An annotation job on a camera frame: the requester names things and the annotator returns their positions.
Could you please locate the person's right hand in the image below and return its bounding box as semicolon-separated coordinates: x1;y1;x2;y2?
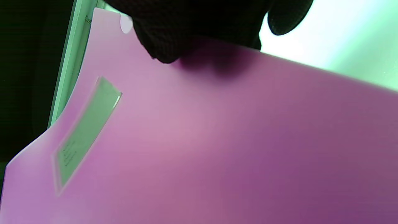
103;0;314;64

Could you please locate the pink L-shaped folder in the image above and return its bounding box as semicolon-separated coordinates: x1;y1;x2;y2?
0;8;398;224

